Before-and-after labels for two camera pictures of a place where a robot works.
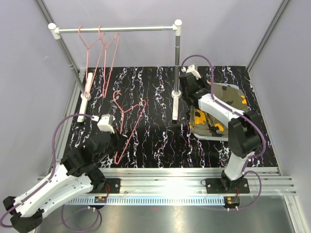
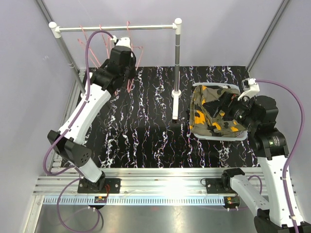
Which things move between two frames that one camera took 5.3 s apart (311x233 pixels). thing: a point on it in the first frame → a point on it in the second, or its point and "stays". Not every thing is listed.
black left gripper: (120, 141) → (131, 61)
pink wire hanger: (93, 52) → (90, 48)
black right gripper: (201, 81) → (214, 107)
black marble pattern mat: (139, 101) stays
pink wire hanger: (123, 114) → (129, 87)
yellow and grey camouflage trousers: (202, 123) stays
